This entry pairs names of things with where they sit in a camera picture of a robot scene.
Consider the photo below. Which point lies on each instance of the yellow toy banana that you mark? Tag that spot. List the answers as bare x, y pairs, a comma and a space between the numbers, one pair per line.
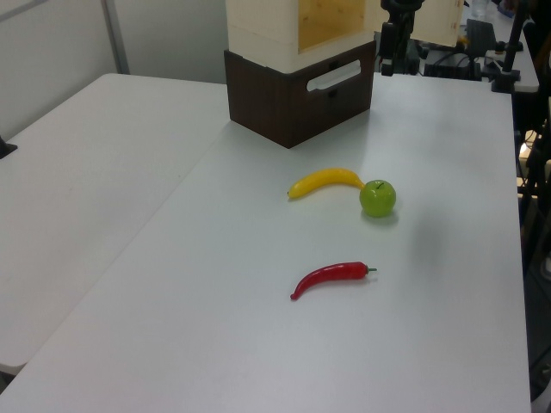
327, 177

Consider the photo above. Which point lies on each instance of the dark brown drawer box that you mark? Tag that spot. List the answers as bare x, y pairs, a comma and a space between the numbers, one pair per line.
275, 107

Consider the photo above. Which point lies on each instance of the cream plastic storage box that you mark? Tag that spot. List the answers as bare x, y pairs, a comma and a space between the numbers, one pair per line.
262, 30

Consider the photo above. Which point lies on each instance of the white background desk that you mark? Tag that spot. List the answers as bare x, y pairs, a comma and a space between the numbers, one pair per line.
527, 64

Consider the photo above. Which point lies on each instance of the black electronics box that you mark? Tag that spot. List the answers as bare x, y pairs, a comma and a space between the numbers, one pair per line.
452, 68

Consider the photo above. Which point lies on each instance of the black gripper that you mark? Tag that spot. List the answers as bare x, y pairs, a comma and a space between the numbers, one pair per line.
402, 5

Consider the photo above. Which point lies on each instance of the black camera stand pole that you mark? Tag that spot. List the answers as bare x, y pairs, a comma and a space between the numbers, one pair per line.
510, 47

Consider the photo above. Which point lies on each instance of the red toy chili pepper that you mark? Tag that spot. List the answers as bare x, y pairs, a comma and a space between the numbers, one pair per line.
331, 275

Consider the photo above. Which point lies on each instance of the cream box lid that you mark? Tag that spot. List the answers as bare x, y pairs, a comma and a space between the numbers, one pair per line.
439, 21

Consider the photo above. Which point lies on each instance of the green toy apple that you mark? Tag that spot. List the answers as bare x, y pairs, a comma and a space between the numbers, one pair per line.
378, 199

